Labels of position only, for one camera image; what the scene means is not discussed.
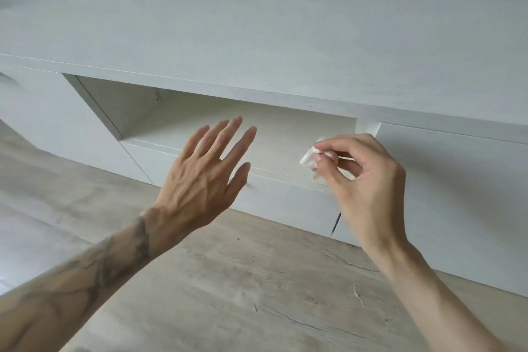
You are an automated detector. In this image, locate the person's left hand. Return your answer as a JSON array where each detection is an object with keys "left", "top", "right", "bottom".
[{"left": 140, "top": 116, "right": 257, "bottom": 250}]

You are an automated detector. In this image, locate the person's right hand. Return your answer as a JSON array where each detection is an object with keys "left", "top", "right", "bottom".
[{"left": 312, "top": 134, "right": 409, "bottom": 260}]

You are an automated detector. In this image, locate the white stained wipe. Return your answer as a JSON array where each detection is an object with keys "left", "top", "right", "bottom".
[{"left": 299, "top": 145, "right": 339, "bottom": 179}]

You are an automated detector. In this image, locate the low white wooden cabinet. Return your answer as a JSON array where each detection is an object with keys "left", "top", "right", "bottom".
[{"left": 0, "top": 0, "right": 528, "bottom": 299}]

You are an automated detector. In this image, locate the person's left forearm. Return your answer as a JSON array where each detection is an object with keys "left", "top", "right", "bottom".
[{"left": 0, "top": 209, "right": 178, "bottom": 352}]

